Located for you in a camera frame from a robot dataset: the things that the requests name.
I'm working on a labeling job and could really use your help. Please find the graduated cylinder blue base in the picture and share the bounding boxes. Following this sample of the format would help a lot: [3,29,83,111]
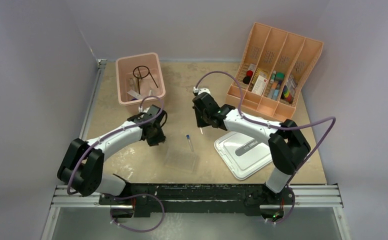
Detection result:
[128,78,140,94]

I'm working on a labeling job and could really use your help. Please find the black wire tripod ring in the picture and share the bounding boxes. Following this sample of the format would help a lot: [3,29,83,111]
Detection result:
[133,65,159,95]

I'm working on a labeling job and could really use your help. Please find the white paper packet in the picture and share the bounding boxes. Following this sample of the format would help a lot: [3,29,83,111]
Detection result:
[127,89,144,101]

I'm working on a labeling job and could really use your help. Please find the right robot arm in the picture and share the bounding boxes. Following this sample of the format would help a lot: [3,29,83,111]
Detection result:
[192,91,311,204]

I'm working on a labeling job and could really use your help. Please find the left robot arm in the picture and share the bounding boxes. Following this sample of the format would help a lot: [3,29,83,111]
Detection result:
[57,105,168,205]

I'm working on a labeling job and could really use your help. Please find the white plastic lid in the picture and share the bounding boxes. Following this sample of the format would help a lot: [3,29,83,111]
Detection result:
[214,131,272,181]

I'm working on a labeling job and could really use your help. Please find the pink plastic bin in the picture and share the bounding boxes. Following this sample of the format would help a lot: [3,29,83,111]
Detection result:
[115,52,166,114]

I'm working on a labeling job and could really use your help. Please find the white instruction box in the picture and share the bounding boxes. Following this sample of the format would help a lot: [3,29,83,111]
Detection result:
[251,74,268,96]

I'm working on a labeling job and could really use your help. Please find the pink four-slot file organizer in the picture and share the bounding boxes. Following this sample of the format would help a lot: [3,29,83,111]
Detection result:
[225,22,324,122]

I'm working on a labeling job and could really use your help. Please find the yellow envelope box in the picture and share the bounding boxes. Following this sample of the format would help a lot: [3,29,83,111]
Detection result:
[255,68,269,78]

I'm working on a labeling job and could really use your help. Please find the blue cap highlighter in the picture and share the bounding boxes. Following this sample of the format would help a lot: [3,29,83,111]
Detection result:
[271,89,280,101]

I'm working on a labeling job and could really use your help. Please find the orange cap highlighter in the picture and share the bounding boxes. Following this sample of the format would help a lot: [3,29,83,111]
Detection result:
[267,81,278,99]

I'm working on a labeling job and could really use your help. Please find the white glue stick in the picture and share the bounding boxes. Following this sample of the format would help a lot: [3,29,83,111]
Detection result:
[269,70,277,84]

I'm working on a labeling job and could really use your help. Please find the green eraser block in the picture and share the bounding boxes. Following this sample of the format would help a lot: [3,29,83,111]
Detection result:
[274,72,285,84]

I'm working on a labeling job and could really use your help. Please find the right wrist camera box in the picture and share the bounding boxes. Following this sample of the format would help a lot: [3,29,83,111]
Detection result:
[192,86,211,96]

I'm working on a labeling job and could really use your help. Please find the aluminium frame rail base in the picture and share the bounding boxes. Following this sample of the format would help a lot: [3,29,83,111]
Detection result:
[42,62,348,240]

